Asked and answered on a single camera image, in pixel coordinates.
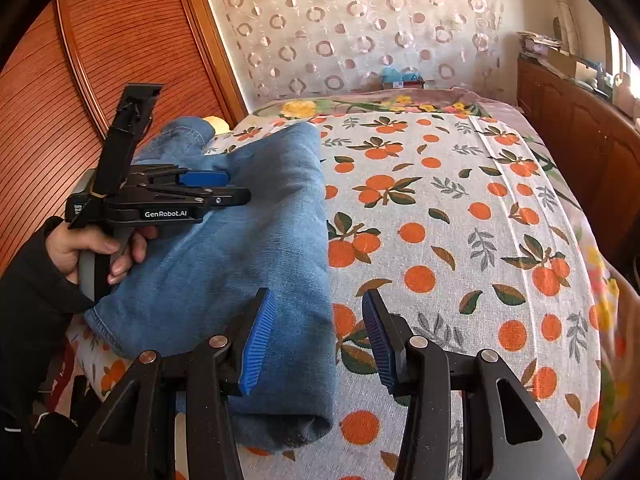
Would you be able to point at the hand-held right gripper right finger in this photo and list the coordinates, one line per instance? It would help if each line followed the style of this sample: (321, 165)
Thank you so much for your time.
(377, 340)

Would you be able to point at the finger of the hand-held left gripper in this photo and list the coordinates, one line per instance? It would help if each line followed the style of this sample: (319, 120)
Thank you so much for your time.
(225, 197)
(205, 178)

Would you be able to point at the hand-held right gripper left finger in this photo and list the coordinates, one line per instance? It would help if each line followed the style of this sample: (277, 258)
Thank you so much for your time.
(259, 340)

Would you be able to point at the light blue denim pants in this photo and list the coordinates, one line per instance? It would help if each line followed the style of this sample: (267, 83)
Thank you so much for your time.
(225, 260)

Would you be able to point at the person's left forearm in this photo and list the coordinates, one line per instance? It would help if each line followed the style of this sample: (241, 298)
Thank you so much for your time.
(30, 310)

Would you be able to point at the darker blue denim pants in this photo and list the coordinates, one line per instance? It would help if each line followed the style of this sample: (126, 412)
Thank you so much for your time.
(175, 135)

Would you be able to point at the person's left hand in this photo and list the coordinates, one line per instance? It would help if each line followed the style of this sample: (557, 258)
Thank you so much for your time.
(65, 250)

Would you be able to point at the yellow plush toy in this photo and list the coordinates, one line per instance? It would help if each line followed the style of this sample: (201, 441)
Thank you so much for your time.
(217, 125)

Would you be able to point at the orange fruit print bed sheet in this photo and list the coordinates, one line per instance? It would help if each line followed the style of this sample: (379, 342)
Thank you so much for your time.
(450, 210)

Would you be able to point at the floral blanket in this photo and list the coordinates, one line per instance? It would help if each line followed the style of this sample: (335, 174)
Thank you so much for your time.
(350, 105)

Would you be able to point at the wooden slatted wardrobe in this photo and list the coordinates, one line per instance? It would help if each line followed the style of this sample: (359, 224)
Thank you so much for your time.
(75, 60)

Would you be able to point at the black rectangular object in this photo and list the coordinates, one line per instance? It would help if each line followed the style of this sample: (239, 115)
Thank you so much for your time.
(85, 392)

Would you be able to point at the red printed cloth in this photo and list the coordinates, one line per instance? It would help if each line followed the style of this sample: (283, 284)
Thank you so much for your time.
(62, 375)

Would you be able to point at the blue plastic bag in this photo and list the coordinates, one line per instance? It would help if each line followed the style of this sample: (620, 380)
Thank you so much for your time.
(400, 75)

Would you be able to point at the circle patterned sheer curtain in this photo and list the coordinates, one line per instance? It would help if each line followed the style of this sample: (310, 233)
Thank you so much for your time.
(350, 10)

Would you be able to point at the long wooden cabinet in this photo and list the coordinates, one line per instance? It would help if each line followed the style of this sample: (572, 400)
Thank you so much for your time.
(575, 135)

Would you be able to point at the open cardboard box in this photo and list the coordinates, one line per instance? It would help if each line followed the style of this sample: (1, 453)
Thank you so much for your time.
(565, 62)

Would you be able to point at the clutter on cabinet top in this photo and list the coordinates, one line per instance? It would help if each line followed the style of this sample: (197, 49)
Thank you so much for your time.
(537, 42)

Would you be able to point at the window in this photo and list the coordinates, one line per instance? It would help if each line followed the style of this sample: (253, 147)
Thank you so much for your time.
(625, 60)

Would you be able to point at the pale window curtain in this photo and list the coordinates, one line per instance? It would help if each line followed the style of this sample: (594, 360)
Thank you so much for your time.
(565, 10)

